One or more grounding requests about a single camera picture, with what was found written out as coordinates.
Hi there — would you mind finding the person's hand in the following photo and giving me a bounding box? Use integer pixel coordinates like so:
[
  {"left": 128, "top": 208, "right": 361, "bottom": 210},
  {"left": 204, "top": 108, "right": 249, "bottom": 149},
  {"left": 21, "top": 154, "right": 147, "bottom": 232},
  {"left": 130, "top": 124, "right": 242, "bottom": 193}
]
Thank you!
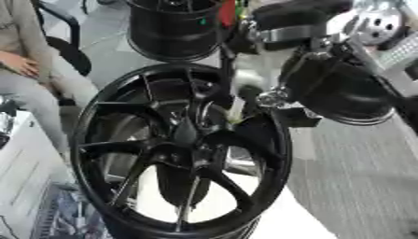
[{"left": 0, "top": 50, "right": 41, "bottom": 79}]

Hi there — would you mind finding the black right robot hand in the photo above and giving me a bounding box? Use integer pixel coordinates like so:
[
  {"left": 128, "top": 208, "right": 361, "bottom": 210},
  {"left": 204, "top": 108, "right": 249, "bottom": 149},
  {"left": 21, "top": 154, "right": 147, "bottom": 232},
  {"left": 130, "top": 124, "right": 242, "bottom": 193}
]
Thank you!
[{"left": 220, "top": 0, "right": 398, "bottom": 129}]

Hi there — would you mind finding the white pin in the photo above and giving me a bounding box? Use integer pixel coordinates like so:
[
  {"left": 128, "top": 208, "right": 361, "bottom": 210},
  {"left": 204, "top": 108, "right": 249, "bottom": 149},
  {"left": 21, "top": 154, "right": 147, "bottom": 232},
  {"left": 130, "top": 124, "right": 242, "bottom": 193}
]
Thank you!
[{"left": 225, "top": 95, "right": 248, "bottom": 124}]

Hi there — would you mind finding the black spoked wheel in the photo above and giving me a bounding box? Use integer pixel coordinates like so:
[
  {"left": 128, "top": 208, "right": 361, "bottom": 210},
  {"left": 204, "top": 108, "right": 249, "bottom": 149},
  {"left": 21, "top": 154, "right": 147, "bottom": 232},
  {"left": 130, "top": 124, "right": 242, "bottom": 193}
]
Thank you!
[{"left": 68, "top": 63, "right": 294, "bottom": 239}]

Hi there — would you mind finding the black round wheel barrel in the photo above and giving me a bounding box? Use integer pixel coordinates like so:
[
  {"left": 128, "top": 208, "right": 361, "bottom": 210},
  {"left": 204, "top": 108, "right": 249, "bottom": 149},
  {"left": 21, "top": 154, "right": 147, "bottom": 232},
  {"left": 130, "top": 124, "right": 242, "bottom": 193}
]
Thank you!
[{"left": 124, "top": 0, "right": 229, "bottom": 63}]

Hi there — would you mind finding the person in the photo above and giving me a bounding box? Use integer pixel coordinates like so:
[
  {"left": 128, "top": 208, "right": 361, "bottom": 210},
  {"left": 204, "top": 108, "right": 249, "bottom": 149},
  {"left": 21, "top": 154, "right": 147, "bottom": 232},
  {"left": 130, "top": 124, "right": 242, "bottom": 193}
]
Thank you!
[{"left": 0, "top": 0, "right": 104, "bottom": 158}]

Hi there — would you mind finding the black office chair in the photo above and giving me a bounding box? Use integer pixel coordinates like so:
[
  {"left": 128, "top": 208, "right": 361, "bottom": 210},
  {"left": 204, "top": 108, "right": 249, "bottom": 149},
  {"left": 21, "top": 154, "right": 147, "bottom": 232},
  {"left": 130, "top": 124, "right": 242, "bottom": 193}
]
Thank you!
[{"left": 31, "top": 0, "right": 95, "bottom": 107}]

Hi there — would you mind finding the red object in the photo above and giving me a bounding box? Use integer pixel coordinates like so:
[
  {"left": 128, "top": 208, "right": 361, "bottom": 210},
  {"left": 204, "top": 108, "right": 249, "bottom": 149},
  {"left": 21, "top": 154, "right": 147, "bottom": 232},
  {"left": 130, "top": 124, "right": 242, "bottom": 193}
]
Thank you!
[{"left": 218, "top": 0, "right": 239, "bottom": 28}]

